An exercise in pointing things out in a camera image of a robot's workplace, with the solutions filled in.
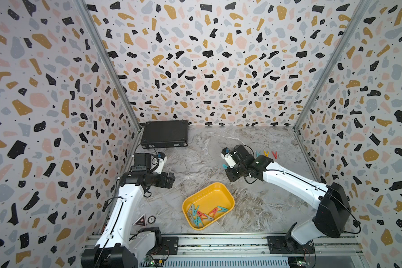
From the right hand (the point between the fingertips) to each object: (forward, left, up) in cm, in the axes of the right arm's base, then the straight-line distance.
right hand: (227, 171), depth 83 cm
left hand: (-4, +30, +1) cm, 30 cm away
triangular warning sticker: (-20, +42, -14) cm, 49 cm away
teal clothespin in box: (-15, +16, -13) cm, 25 cm away
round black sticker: (-19, +37, -14) cm, 44 cm away
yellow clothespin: (+22, -26, -14) cm, 36 cm away
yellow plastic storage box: (-7, +8, -14) cm, 18 cm away
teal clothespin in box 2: (-14, +2, -13) cm, 19 cm away
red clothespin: (+21, -32, -14) cm, 41 cm away
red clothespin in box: (-17, +13, -13) cm, 25 cm away
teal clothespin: (+22, -21, -14) cm, 33 cm away
